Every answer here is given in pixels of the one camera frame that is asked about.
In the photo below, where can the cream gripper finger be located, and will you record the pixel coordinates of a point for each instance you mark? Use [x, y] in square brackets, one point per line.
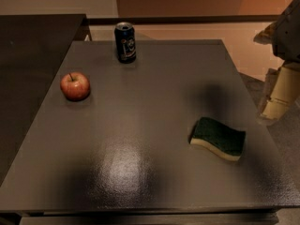
[281, 90]

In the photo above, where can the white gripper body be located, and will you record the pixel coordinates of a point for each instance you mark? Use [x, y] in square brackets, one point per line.
[289, 37]

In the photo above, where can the red apple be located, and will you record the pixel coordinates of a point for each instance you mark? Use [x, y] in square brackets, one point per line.
[75, 86]

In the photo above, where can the green and yellow sponge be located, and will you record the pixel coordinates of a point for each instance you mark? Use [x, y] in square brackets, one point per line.
[221, 140]

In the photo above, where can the dark blue soda can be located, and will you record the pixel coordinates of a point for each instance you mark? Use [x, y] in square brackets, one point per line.
[124, 34]

